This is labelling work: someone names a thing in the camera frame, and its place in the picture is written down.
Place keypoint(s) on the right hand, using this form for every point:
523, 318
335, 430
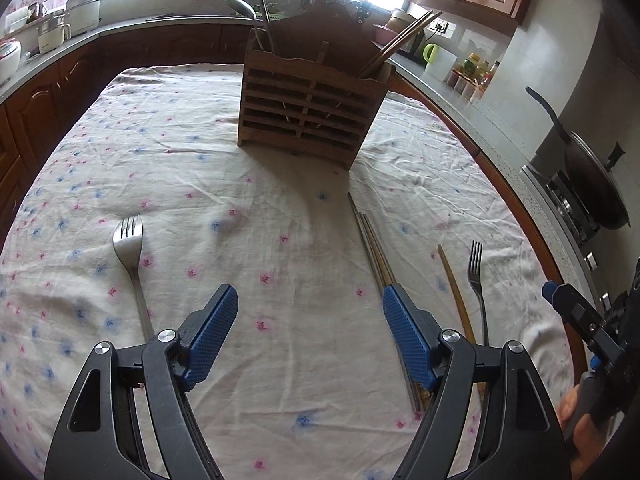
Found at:
588, 439

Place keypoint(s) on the red white rice cooker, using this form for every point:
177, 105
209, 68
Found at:
10, 55

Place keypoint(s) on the white pitcher green handle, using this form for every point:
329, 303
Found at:
438, 61

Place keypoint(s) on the wooden utensil holder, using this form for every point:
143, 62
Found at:
302, 88

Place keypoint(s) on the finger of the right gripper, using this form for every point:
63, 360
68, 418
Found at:
550, 292

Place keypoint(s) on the steel fork left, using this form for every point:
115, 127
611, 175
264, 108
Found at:
127, 241

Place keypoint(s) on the steel fork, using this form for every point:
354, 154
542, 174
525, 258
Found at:
127, 241
474, 268

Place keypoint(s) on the green vegetables basket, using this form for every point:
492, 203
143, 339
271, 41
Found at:
273, 10

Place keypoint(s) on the wooden chopstick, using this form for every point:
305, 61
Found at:
424, 395
458, 300

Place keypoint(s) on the steel fork right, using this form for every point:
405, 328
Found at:
474, 268

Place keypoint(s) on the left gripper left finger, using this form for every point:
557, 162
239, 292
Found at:
98, 434

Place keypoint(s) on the black wok pan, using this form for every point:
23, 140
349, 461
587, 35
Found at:
590, 178

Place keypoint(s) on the white floral tablecloth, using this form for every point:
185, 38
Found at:
308, 384

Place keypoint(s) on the white rice cooker pot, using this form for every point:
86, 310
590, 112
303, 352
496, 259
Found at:
82, 16

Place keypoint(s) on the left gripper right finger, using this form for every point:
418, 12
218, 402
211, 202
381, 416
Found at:
518, 435

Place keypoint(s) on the spice jar set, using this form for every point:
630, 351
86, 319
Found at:
472, 77

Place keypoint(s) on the pink bowl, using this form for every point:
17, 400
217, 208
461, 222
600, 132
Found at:
383, 35

